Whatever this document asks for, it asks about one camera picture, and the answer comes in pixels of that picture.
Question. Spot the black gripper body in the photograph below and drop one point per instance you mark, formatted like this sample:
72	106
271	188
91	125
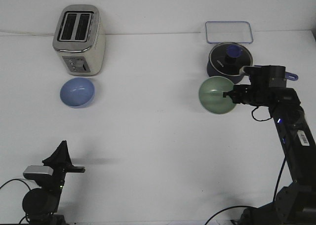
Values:
61	169
251	95

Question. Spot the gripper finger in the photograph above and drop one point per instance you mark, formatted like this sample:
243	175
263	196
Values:
228	94
57	157
66	153

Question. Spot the green bowl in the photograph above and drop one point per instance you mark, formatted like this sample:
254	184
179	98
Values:
211	95

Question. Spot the blue bowl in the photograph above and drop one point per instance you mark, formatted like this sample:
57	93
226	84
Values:
77	92

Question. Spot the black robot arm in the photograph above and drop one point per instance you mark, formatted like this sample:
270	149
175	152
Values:
41	204
296	203

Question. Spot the dark blue saucepan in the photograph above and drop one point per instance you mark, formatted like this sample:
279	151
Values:
262	76

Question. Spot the glass pot lid blue knob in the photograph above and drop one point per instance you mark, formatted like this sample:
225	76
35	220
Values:
227	59

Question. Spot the clear blue-rimmed container lid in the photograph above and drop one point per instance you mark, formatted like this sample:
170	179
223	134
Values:
228	31

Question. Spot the silver two-slot toaster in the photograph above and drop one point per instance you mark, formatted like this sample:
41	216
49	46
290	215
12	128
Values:
80	40

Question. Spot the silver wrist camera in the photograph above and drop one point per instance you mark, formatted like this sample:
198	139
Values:
35	172

